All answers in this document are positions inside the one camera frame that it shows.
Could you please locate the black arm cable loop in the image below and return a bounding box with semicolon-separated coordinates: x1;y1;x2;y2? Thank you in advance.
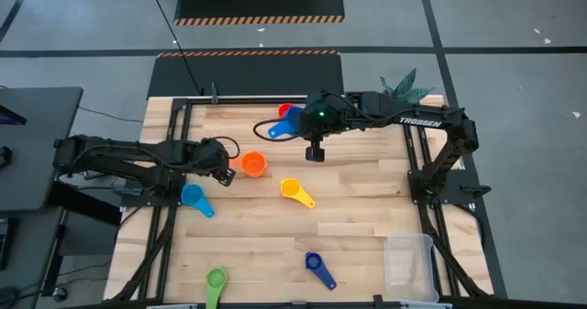
213;135;241;160
252;116;304;143

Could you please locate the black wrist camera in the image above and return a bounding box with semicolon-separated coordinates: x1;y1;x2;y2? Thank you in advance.
305;137;327;163
213;166;238;188

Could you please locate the green measuring cup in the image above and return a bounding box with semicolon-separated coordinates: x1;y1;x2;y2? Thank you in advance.
205;266;228;309

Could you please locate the clear plastic basket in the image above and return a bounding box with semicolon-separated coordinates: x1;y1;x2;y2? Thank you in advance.
383;233;440;303

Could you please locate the orange measuring cup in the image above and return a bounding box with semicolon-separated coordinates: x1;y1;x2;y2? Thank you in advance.
228;150;269;179

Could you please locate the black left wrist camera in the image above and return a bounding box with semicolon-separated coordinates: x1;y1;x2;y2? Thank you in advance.
213;166;238;188

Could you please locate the dark navy measuring cup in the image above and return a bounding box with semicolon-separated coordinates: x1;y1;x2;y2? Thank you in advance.
305;251;338;291

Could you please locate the black striped-edge floor mat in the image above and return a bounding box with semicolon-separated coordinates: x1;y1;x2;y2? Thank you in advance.
147;50;345;97
173;0;346;27

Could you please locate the black desk leg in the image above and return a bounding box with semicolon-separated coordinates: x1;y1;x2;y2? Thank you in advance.
45;182;124;227

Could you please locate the green snake plant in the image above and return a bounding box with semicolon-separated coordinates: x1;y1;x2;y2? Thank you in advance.
379;68;435;105

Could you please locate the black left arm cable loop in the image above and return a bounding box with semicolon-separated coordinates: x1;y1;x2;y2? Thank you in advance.
213;135;241;160

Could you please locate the grey desk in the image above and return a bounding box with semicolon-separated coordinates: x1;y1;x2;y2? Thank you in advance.
0;86;84;215

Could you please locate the black right arm cable loop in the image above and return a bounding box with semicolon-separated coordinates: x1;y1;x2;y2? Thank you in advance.
252;116;304;143

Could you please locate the yellow measuring cup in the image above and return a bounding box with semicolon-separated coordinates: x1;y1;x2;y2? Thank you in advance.
280;177;316;209

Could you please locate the black floor cable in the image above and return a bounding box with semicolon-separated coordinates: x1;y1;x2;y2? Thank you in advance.
146;0;205;95

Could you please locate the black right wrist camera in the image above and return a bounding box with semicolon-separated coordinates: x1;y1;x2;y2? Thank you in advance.
305;137;327;163

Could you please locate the medium blue measuring cup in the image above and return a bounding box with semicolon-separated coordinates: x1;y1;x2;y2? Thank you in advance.
267;105;304;140

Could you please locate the light blue measuring cup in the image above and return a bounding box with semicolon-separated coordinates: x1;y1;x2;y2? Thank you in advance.
181;183;216;219

